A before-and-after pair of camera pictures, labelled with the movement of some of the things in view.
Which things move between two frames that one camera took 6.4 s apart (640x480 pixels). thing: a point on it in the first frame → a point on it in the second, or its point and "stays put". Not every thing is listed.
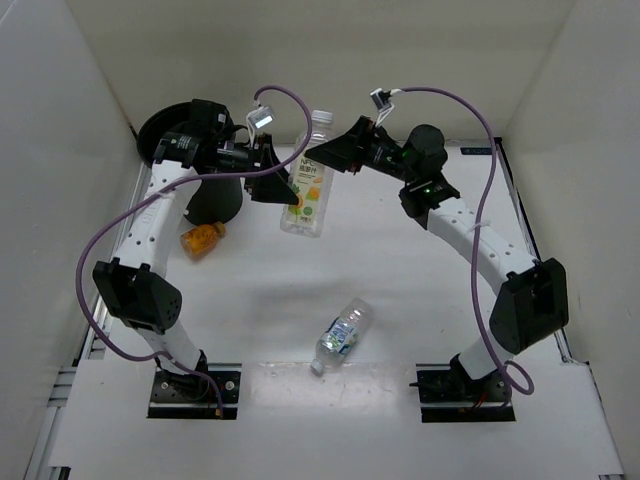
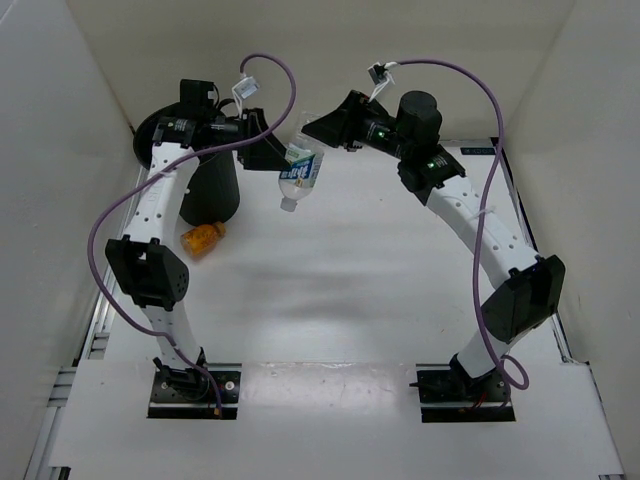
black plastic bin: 215,200 stays put
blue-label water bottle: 343,334 → 305,159
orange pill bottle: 200,241 stays put
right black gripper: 344,153 → 343,126
